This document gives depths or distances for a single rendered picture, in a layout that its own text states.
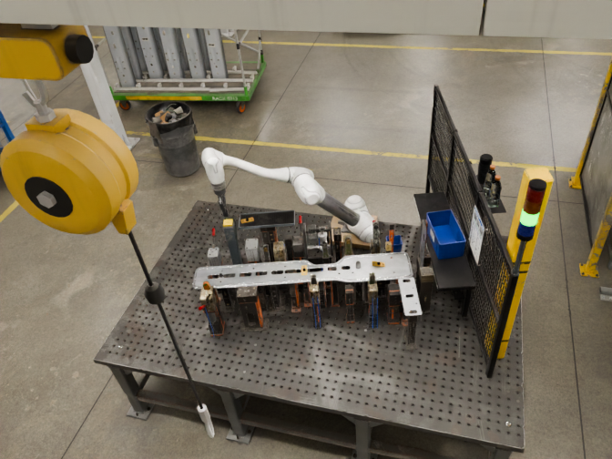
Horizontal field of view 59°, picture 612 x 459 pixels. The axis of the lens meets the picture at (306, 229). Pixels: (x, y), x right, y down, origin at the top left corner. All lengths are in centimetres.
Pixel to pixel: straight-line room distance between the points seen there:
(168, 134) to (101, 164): 515
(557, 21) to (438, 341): 308
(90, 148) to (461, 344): 297
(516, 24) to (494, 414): 289
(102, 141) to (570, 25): 50
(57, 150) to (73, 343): 423
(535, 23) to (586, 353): 414
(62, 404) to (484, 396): 298
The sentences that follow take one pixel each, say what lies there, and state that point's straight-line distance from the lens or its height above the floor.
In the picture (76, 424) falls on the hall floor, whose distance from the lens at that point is 439.
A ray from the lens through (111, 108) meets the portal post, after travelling 674.
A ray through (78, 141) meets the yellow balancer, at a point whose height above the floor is 313.
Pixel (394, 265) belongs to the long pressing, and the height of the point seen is 100.
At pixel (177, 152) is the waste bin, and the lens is 597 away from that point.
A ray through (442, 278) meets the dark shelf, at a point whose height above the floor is 103.
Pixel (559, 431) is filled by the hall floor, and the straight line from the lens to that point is 409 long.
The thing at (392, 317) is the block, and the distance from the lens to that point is 344.
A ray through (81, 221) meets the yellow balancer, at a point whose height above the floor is 304.
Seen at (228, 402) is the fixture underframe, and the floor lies 45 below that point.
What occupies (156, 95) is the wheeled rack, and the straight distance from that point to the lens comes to 739.
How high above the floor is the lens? 345
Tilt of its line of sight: 42 degrees down
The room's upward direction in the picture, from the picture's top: 6 degrees counter-clockwise
